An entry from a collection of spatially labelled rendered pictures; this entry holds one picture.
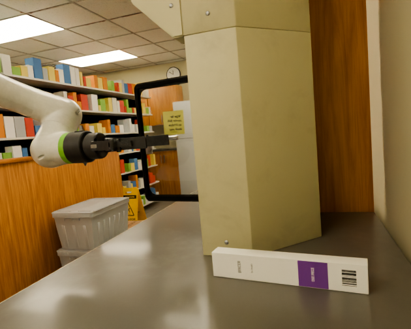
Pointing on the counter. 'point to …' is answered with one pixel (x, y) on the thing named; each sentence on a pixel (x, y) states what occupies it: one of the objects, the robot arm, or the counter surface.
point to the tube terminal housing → (252, 122)
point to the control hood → (164, 15)
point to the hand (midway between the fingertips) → (154, 141)
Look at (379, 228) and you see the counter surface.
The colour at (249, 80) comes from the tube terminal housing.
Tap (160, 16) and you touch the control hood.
